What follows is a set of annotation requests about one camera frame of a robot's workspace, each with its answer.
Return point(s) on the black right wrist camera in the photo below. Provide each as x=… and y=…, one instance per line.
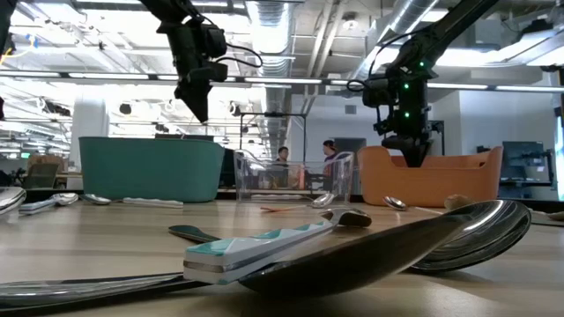
x=374, y=92

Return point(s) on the blue lit screen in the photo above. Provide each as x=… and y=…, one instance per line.
x=560, y=158

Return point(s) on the silver ventilation duct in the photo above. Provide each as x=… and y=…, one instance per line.
x=403, y=17
x=269, y=35

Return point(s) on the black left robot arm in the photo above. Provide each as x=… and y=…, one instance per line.
x=169, y=9

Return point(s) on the clear plastic bin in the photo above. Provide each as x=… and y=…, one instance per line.
x=341, y=176

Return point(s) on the orange plastic bin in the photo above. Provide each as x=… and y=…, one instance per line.
x=440, y=185

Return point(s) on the white column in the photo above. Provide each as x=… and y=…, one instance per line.
x=88, y=127

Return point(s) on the teal green plastic bin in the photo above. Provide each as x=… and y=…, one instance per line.
x=150, y=171

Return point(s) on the long ceiling light strip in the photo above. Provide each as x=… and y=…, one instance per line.
x=282, y=80

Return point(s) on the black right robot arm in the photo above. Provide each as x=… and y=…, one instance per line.
x=449, y=26

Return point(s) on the round ceiling lamp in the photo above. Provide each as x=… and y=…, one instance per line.
x=350, y=23

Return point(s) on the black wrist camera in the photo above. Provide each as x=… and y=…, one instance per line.
x=374, y=92
x=217, y=42

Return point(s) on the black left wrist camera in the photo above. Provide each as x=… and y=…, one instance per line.
x=217, y=42

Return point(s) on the grey wall vent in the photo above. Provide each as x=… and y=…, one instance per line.
x=350, y=109

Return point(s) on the black computer monitor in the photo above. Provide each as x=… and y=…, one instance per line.
x=522, y=154

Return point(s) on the brown office chair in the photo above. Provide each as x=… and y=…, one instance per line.
x=44, y=174

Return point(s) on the black metal spoon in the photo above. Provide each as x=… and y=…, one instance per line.
x=484, y=238
x=352, y=264

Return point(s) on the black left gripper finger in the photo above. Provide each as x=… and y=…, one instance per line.
x=190, y=101
x=202, y=101

